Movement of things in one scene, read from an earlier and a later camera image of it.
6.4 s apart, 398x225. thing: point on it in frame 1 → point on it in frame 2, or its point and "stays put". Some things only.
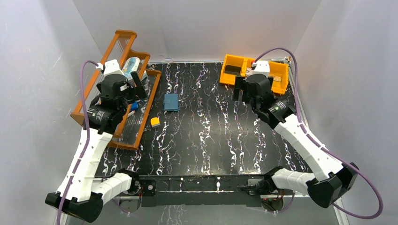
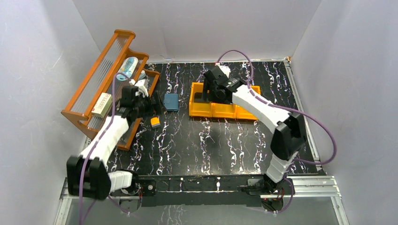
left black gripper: x=133 y=88 → x=152 y=105
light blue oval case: x=130 y=65 stays put
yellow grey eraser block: x=155 y=121 stays put
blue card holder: x=171 y=102 stays put
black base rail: x=188 y=191 stays put
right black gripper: x=244 y=92 → x=208 y=86
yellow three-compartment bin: x=233 y=65 → x=199 y=107
